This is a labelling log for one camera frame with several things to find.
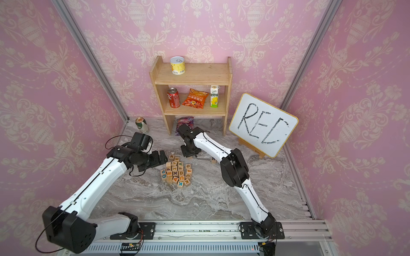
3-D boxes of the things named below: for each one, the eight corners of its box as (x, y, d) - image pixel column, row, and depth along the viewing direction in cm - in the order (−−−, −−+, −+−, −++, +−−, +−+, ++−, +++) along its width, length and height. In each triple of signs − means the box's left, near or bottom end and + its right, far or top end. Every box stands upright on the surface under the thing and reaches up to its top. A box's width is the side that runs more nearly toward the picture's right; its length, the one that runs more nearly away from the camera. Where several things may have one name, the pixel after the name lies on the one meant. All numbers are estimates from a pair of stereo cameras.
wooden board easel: (236, 144, 108) (237, 139, 104) (238, 142, 110) (239, 137, 105) (260, 160, 101) (263, 155, 96) (262, 158, 102) (265, 153, 97)
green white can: (139, 134, 114) (134, 124, 105) (142, 127, 118) (136, 117, 109) (147, 134, 114) (142, 124, 105) (150, 127, 118) (145, 117, 109)
